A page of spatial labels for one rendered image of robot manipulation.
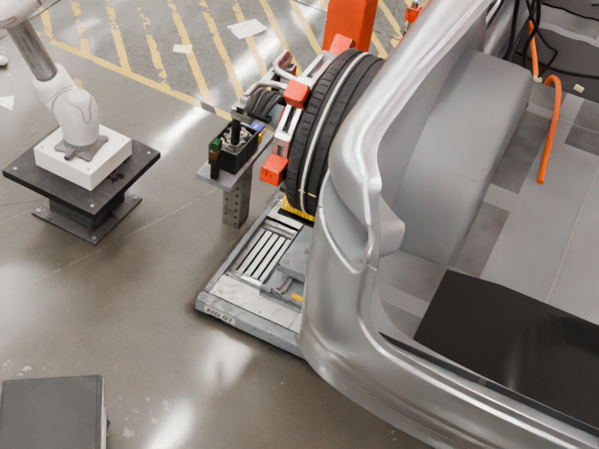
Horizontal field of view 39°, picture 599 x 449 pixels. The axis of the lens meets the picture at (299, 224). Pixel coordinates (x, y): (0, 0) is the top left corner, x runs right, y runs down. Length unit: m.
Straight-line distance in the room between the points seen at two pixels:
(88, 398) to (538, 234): 1.64
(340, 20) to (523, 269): 1.30
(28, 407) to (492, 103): 1.86
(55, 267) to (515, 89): 2.15
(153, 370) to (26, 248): 0.89
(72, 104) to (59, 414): 1.34
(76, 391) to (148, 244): 1.09
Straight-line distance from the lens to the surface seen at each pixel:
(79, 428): 3.06
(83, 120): 3.75
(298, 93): 3.03
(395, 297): 2.72
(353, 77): 3.09
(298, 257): 3.69
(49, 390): 3.15
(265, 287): 3.65
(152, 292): 3.82
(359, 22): 3.52
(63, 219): 4.13
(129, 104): 4.78
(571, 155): 3.22
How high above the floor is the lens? 2.95
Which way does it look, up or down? 45 degrees down
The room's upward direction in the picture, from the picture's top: 9 degrees clockwise
